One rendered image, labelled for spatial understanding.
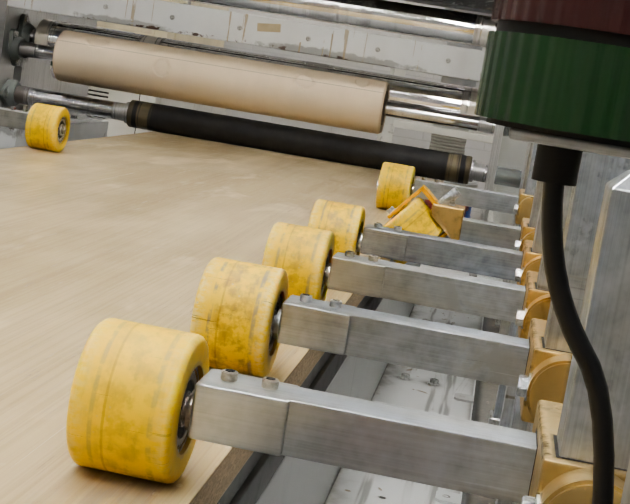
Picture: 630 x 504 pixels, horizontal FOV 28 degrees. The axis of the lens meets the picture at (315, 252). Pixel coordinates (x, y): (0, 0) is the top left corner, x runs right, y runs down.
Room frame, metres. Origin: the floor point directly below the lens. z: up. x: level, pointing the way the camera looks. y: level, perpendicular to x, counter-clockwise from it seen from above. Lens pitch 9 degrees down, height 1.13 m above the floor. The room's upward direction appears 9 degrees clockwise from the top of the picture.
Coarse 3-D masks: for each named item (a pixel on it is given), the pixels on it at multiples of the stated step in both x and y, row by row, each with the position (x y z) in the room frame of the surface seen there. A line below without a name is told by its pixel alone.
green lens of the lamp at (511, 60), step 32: (512, 32) 0.32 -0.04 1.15; (512, 64) 0.32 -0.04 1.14; (544, 64) 0.31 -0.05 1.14; (576, 64) 0.31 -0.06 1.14; (608, 64) 0.30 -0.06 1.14; (480, 96) 0.33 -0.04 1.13; (512, 96) 0.32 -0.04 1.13; (544, 96) 0.31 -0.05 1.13; (576, 96) 0.31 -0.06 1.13; (608, 96) 0.30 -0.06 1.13; (576, 128) 0.31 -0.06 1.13; (608, 128) 0.30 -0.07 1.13
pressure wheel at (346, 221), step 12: (324, 204) 1.38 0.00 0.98; (336, 204) 1.38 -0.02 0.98; (348, 204) 1.39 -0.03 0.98; (312, 216) 1.36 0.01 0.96; (324, 216) 1.36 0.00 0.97; (336, 216) 1.36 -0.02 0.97; (348, 216) 1.36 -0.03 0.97; (360, 216) 1.36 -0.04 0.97; (324, 228) 1.35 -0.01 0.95; (336, 228) 1.35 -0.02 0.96; (348, 228) 1.35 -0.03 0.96; (360, 228) 1.40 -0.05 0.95; (336, 240) 1.35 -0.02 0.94; (348, 240) 1.35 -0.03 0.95; (336, 252) 1.35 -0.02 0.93
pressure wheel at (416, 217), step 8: (416, 200) 1.61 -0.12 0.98; (408, 208) 1.60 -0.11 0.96; (416, 208) 1.60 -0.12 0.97; (424, 208) 1.61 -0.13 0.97; (400, 216) 1.59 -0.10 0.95; (408, 216) 1.59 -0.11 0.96; (416, 216) 1.60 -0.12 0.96; (424, 216) 1.60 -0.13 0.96; (392, 224) 1.59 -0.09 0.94; (400, 224) 1.59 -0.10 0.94; (408, 224) 1.59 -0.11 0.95; (416, 224) 1.59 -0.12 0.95; (424, 224) 1.60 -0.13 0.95; (432, 224) 1.60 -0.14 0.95; (416, 232) 1.59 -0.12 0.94; (424, 232) 1.59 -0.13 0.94; (432, 232) 1.59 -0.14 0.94; (440, 232) 1.60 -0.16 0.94
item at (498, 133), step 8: (496, 128) 2.83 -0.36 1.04; (496, 136) 2.83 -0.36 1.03; (496, 144) 2.83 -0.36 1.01; (496, 152) 2.83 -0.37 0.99; (496, 160) 2.83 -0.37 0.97; (488, 168) 2.83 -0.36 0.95; (496, 168) 2.83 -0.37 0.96; (488, 176) 2.83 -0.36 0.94; (488, 184) 2.83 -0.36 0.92; (480, 216) 2.83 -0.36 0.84
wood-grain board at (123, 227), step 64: (0, 192) 1.60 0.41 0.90; (64, 192) 1.70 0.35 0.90; (128, 192) 1.81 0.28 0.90; (192, 192) 1.93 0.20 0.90; (256, 192) 2.07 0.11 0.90; (320, 192) 2.24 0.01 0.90; (0, 256) 1.18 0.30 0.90; (64, 256) 1.23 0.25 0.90; (128, 256) 1.29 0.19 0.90; (192, 256) 1.35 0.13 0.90; (256, 256) 1.42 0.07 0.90; (0, 320) 0.93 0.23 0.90; (64, 320) 0.96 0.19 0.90; (128, 320) 1.00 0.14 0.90; (0, 384) 0.77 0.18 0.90; (64, 384) 0.79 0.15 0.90; (0, 448) 0.65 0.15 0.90; (64, 448) 0.67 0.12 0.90
